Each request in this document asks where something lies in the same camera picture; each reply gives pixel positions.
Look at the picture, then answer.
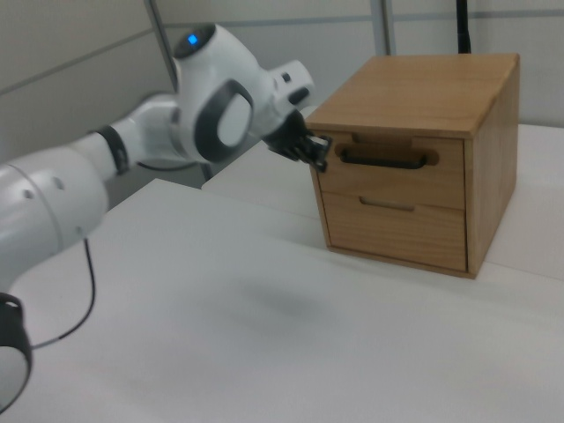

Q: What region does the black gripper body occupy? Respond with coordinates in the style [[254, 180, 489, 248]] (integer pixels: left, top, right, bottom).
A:
[[263, 111, 313, 161]]

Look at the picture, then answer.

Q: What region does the wooden drawer with black handle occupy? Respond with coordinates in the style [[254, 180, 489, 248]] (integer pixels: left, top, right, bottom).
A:
[[310, 130, 467, 212]]

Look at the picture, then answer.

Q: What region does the wooden two-drawer cabinet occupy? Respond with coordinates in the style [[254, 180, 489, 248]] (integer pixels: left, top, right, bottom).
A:
[[303, 53, 520, 281]]

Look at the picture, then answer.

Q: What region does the black pole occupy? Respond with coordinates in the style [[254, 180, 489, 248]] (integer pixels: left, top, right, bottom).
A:
[[453, 0, 475, 56]]

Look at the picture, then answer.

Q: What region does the black drawer handle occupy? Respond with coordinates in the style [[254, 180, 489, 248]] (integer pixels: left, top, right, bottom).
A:
[[339, 147, 431, 171]]

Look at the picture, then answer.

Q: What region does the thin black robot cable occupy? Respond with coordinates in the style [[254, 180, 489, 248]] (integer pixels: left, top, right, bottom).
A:
[[30, 160, 197, 350]]

